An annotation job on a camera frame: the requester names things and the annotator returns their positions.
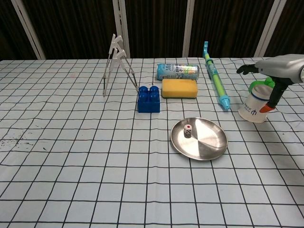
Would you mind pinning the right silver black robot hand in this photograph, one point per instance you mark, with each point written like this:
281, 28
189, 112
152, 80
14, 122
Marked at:
282, 69

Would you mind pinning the small white jar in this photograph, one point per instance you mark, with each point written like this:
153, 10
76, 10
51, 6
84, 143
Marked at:
254, 104

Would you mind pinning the small white die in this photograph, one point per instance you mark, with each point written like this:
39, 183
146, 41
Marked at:
187, 131

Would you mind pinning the round steel plate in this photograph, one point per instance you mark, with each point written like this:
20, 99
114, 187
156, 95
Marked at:
209, 142

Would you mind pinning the green toy building block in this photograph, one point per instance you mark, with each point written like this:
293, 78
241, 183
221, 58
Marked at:
269, 82

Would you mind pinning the green and blue toothbrush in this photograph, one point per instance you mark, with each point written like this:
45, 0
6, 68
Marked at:
217, 83

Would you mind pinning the yellow sponge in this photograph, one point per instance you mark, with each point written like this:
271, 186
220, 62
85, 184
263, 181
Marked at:
179, 88

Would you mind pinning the light blue beverage can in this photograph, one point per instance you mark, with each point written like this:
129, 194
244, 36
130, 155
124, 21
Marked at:
177, 72

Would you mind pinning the blue toy building block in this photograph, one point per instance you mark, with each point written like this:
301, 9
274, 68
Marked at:
149, 102

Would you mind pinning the light blue checkered tablecloth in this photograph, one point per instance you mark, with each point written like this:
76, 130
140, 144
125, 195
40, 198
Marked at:
95, 166

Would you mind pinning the white metal frame post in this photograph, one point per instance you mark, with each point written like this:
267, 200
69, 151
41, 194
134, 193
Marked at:
189, 28
268, 28
28, 31
121, 28

